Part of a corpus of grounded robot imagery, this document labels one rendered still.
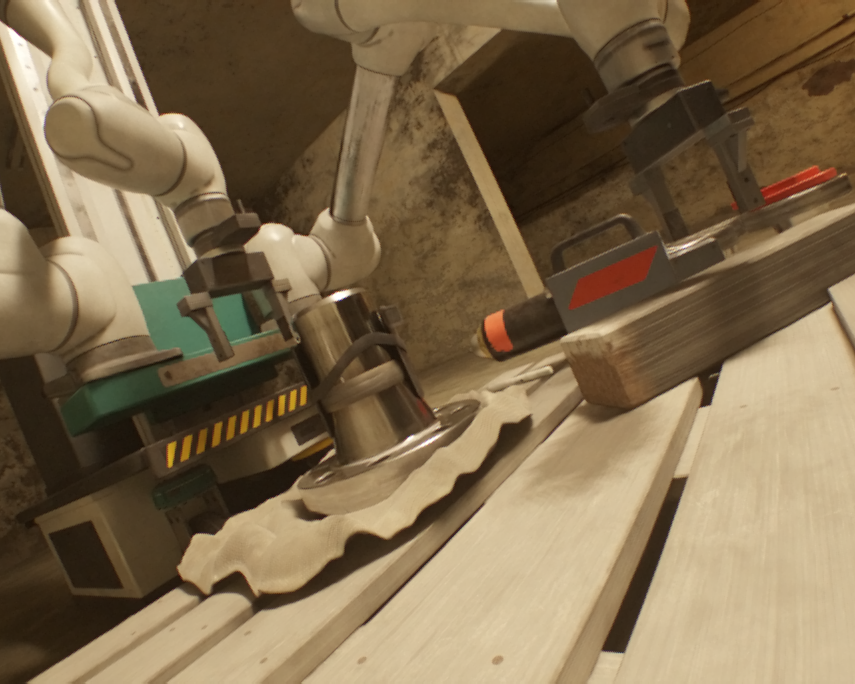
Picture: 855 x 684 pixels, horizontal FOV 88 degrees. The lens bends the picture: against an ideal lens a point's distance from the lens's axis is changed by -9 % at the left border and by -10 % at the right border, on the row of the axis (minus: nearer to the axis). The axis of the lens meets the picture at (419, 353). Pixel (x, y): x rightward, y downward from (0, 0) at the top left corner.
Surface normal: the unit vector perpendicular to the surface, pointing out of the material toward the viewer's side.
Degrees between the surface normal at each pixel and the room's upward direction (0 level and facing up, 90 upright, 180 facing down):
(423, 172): 90
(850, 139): 90
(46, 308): 118
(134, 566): 90
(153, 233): 90
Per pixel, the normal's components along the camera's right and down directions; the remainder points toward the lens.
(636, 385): 0.11, -0.03
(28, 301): 0.98, -0.04
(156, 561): 0.75, -0.33
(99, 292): 0.91, -0.32
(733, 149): -0.91, 0.40
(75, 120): -0.13, 0.22
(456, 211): -0.59, 0.29
